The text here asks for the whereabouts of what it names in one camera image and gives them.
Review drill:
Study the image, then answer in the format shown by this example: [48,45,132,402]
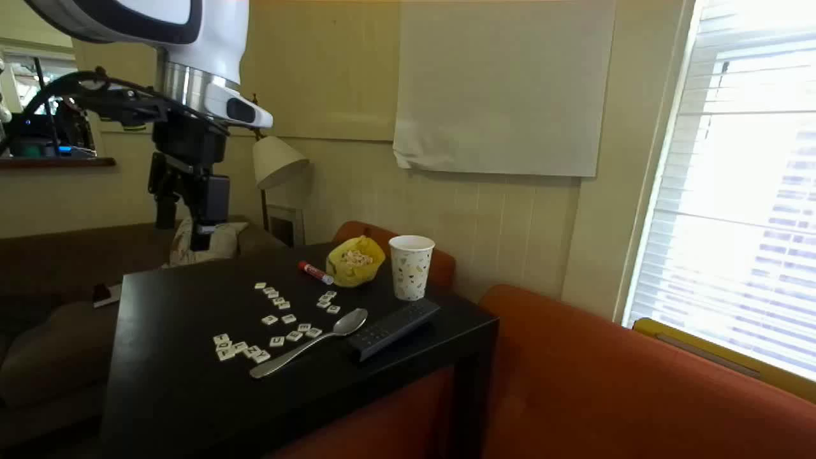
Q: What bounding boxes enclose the dark electronics box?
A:
[0,108,97,161]

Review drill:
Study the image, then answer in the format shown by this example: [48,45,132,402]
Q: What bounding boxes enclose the white lamp shade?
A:
[251,133,312,190]

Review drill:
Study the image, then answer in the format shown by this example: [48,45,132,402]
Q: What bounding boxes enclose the yellow banana-shaped bowl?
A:
[325,235,389,290]

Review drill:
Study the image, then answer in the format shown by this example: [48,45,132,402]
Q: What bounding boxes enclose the black remote control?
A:
[343,298,445,363]

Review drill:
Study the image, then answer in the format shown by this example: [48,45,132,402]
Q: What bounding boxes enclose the white cloth cushion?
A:
[168,213,251,268]

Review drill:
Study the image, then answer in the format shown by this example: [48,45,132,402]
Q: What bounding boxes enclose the scattered domino tiles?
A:
[249,306,371,383]

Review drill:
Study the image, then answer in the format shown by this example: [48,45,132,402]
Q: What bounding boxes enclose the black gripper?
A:
[149,115,234,254]

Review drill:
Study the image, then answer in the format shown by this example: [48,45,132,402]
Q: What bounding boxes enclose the orange sofa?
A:
[271,218,816,459]

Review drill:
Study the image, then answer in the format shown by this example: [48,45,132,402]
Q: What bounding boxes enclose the black side table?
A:
[97,240,501,459]

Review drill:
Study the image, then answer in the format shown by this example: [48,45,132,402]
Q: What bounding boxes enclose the brown wall shelf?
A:
[0,152,117,170]

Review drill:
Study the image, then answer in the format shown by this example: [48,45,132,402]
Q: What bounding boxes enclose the bright window with blinds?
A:
[622,0,816,379]

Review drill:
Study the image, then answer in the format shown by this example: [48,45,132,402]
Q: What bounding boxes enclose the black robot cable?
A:
[15,68,187,124]

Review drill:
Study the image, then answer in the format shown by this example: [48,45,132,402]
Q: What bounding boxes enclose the white dotted paper cup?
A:
[389,231,440,302]

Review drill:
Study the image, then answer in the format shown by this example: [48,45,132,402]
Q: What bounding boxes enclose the orange marker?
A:
[296,258,340,288]

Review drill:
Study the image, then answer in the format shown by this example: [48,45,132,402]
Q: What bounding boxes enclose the white paper sheet on wall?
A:
[391,0,620,180]

